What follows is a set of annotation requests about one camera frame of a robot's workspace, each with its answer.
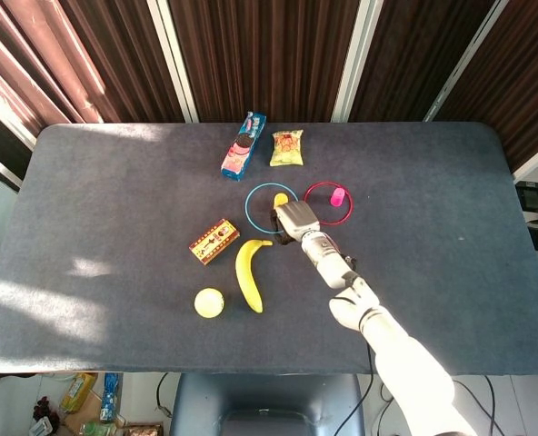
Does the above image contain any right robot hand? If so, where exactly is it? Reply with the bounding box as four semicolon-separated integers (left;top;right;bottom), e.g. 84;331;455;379
267;201;322;250

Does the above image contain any red plastic ring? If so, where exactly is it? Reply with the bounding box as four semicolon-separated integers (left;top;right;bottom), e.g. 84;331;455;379
303;181;355;226

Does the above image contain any blue plastic ring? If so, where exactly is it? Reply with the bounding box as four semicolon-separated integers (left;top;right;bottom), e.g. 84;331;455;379
244;182;300;235

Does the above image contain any yellow-green snack bag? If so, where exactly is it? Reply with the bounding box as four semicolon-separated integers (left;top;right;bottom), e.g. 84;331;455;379
268;129;306;168

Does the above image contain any yellow banana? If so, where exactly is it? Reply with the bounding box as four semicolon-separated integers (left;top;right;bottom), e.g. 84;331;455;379
234;238;274;314

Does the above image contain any red and yellow small box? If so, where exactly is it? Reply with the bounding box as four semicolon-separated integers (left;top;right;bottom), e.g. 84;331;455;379
188;218;242;267

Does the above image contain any blue cookie box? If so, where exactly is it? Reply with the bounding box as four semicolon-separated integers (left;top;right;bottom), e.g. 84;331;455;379
220;111;269;183

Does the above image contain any dark red object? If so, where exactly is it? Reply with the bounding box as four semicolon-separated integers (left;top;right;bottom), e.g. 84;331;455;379
32;395;62;429

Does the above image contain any green and yellow carton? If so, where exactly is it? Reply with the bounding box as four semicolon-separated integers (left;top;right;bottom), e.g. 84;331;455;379
58;372;99;415

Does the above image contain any yellow tennis ball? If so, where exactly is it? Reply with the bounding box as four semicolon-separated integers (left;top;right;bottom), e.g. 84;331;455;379
194;287;226;320

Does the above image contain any blue packet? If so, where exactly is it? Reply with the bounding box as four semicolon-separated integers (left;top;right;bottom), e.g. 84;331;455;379
98;372;123;422

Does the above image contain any green bottle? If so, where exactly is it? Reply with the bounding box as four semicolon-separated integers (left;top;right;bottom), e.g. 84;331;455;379
79;421;116;436

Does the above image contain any brown corrugated partition panel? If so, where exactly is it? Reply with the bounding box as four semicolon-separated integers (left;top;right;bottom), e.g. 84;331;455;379
349;0;496;123
433;0;538;173
59;0;186;124
167;0;362;124

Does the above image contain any blue-grey chair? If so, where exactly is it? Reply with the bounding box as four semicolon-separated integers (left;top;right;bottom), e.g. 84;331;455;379
168;372;366;436

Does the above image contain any brown patterned box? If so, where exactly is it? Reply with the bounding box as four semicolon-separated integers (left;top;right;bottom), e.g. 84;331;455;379
122;422;164;436

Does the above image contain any dark blue felt table cover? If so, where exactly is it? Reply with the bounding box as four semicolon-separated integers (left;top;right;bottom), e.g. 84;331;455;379
0;121;538;378

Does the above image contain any reddish-brown curtain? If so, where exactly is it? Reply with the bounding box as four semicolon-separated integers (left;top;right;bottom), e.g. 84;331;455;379
0;0;125;137

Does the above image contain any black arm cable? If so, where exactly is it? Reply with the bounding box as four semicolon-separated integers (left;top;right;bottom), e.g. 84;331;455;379
333;343;375;436

